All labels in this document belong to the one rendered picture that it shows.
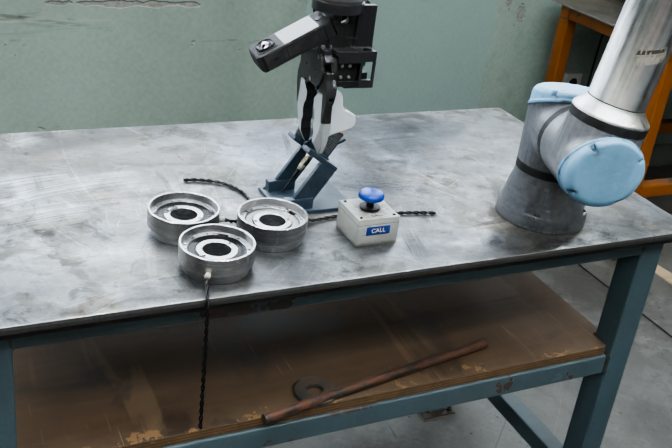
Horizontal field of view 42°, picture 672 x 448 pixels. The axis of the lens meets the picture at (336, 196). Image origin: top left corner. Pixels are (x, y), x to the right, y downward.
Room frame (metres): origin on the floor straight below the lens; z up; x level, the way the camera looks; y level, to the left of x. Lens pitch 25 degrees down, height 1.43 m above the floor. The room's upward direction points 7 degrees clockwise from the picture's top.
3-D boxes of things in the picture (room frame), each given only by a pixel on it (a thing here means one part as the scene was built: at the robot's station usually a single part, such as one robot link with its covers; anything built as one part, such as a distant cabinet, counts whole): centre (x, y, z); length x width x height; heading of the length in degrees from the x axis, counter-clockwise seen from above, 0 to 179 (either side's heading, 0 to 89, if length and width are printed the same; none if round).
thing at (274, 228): (1.16, 0.09, 0.82); 0.10 x 0.10 x 0.04
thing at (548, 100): (1.36, -0.35, 0.97); 0.13 x 0.12 x 0.14; 9
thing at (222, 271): (1.05, 0.15, 0.82); 0.10 x 0.10 x 0.04
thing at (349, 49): (1.18, 0.02, 1.10); 0.09 x 0.08 x 0.12; 118
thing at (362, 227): (1.21, -0.06, 0.82); 0.08 x 0.07 x 0.05; 118
